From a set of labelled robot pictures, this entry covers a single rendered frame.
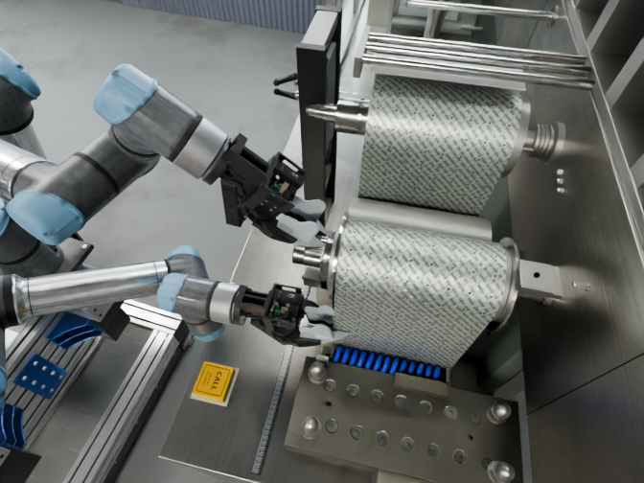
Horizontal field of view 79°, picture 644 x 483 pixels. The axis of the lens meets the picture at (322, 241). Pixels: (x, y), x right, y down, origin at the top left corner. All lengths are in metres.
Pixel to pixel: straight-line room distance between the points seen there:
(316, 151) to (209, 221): 1.59
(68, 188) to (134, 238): 1.88
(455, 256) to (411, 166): 0.20
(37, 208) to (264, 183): 0.27
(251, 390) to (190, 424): 0.14
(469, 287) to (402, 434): 0.31
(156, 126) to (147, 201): 2.08
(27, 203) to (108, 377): 1.33
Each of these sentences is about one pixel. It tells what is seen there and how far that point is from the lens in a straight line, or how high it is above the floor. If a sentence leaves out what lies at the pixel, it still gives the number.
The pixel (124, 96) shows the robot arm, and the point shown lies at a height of 1.51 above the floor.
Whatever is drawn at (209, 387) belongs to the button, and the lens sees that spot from 0.92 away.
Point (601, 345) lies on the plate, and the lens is 0.56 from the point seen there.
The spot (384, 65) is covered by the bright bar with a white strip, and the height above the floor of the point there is 1.44.
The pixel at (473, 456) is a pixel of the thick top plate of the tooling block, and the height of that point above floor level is 1.03.
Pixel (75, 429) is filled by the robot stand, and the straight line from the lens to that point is 1.84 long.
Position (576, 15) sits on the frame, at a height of 1.46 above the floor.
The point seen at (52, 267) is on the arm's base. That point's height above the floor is 0.84.
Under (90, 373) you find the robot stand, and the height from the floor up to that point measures 0.21.
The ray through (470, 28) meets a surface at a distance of 1.47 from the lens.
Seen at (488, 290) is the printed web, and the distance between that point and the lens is 0.60.
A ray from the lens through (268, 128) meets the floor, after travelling 2.91.
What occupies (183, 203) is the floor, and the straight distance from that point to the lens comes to 2.52.
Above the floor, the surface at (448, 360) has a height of 1.06.
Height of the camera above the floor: 1.78
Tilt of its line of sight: 54 degrees down
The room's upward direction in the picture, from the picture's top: straight up
